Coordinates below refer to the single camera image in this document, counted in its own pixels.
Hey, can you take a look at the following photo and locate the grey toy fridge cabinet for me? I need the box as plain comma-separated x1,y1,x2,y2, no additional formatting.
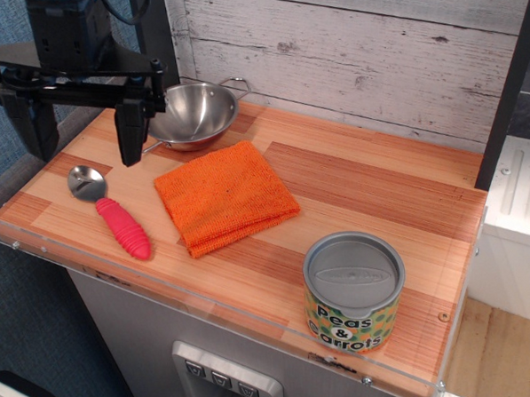
71,270,439,397

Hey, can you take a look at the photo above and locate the orange cloth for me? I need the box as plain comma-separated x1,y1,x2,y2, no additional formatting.
154,140,300,258

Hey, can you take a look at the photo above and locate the spoon with pink handle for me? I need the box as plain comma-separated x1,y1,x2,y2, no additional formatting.
67,165,152,261

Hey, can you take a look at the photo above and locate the peas and carrots can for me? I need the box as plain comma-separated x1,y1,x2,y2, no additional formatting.
303,231,405,353

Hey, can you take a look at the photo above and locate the stainless steel bowl with handles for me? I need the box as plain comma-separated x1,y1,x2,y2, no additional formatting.
142,82,250,153

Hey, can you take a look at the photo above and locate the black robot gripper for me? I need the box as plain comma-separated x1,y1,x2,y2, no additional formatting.
0,0,166,167

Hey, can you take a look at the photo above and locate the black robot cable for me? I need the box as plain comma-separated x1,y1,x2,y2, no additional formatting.
97,0,153,28

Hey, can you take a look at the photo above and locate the dark vertical frame post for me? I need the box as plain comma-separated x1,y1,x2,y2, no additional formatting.
140,0,180,88

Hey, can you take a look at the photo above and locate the dark right frame post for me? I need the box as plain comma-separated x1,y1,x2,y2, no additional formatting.
474,0,530,191

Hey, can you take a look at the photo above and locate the white toy sink unit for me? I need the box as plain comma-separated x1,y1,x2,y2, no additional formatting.
467,137,530,320

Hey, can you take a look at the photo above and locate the clear acrylic counter guard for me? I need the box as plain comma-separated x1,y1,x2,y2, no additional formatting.
0,184,486,397

